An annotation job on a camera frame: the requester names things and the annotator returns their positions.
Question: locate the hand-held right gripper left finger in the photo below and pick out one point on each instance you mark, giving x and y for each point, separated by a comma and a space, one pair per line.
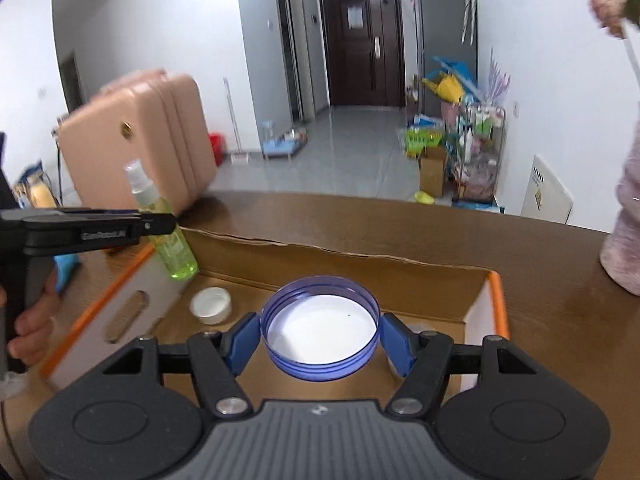
245, 342

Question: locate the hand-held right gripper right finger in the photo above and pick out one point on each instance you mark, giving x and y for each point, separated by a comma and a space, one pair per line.
398, 347

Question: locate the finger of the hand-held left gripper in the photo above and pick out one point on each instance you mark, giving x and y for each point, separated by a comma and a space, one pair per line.
157, 224

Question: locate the green spray bottle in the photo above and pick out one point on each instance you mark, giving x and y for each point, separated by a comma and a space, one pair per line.
176, 260

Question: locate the orange-edged cardboard box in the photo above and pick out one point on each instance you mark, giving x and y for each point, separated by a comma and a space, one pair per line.
350, 270

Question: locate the person's left hand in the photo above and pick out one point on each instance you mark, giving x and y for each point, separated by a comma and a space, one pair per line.
32, 327

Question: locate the small white round cap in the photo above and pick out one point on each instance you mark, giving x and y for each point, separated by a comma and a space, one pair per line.
210, 305

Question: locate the pink ribbed suitcase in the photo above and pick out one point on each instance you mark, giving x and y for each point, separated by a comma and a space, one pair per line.
125, 160

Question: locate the red bucket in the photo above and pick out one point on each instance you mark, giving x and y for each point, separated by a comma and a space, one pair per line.
216, 147

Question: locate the white broom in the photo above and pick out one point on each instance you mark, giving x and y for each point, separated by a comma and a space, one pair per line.
233, 120

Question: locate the small blue pet table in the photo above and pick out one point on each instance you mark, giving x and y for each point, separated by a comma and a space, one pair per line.
281, 146

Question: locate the brown cardboard carton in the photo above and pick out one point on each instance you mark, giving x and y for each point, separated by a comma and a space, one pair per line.
432, 170

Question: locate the green packaged goods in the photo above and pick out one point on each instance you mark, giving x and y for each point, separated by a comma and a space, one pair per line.
422, 139

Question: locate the pink textured vase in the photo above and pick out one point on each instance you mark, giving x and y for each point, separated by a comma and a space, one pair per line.
625, 240

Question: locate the yellow watering can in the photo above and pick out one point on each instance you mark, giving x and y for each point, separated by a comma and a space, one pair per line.
446, 85

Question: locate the dark brown entrance door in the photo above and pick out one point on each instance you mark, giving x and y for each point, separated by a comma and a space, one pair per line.
360, 42

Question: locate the purple dried flower bouquet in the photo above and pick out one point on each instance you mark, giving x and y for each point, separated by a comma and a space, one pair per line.
497, 82

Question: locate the pink artificial flowers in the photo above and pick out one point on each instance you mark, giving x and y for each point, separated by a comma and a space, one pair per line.
607, 7

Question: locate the white wall socket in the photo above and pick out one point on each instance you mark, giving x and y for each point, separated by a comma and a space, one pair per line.
515, 108

